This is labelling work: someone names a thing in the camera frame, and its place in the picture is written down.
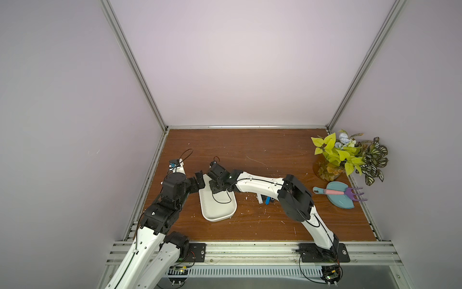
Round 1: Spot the striped dark leaf plant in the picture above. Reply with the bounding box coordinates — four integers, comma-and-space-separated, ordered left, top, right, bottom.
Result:
355, 137, 389, 186

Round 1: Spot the small circuit board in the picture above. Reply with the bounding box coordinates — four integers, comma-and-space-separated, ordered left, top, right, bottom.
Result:
167, 266, 190, 288
321, 264, 343, 286

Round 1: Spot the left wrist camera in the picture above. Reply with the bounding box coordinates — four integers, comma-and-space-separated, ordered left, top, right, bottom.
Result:
168, 158, 186, 175

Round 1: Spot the left small circuit board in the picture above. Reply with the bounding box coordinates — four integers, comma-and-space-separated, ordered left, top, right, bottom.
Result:
167, 266, 190, 288

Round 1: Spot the white oval storage box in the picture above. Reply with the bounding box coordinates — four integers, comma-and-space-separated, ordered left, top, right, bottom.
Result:
199, 175, 238, 222

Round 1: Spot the pink purple toy fork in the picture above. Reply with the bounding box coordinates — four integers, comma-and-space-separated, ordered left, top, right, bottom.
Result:
313, 187, 364, 202

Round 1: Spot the teal leaf-shaped dish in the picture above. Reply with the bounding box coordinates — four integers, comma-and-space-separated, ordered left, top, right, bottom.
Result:
326, 181, 354, 210

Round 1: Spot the yellow-green potted plant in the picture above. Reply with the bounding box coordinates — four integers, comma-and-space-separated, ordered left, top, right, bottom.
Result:
311, 130, 365, 182

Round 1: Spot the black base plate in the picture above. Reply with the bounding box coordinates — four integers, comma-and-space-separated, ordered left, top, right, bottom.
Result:
296, 243, 351, 263
177, 243, 206, 263

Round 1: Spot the right small circuit board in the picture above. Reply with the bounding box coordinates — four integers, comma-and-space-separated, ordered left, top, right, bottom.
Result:
321, 264, 343, 286

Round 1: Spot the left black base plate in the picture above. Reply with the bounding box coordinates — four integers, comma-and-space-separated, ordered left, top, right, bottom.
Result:
177, 243, 206, 263

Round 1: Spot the white ribbed cable duct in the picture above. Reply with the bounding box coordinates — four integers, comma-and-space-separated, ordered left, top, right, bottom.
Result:
189, 265, 321, 279

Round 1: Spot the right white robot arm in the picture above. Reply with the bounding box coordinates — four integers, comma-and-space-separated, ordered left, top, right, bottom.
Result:
207, 161, 339, 258

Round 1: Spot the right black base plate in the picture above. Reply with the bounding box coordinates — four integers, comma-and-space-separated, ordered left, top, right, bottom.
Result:
296, 243, 351, 263

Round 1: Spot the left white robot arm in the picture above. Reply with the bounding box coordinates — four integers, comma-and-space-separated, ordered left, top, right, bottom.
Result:
106, 171, 205, 289

